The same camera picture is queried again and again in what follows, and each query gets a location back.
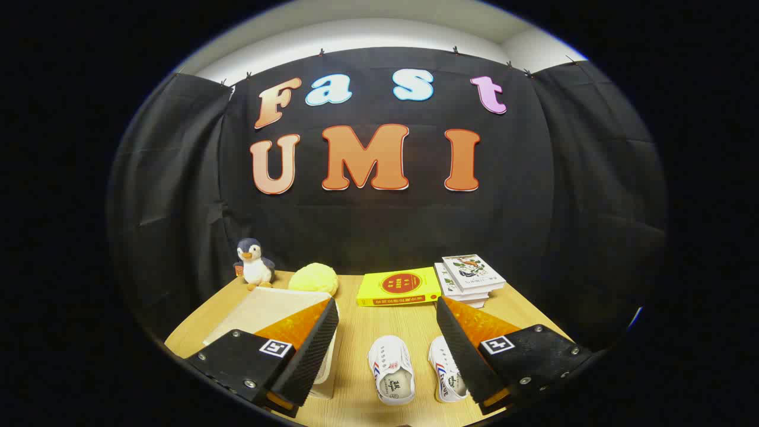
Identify penguin plush toy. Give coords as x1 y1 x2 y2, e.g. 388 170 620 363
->
233 238 276 291

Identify yellow round plush toy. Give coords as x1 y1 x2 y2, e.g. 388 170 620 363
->
288 263 339 297

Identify yellow book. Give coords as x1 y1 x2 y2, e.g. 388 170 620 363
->
356 267 442 307

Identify black backdrop cloth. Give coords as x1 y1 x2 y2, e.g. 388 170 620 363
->
107 46 669 356

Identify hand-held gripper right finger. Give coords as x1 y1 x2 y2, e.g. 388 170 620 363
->
436 295 594 416

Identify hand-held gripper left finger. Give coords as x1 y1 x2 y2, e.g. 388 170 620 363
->
185 297 340 419

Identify beige fabric storage box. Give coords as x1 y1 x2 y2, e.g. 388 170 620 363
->
203 287 342 399

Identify white canvas shoe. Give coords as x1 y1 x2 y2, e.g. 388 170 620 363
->
428 336 470 404
368 335 416 406

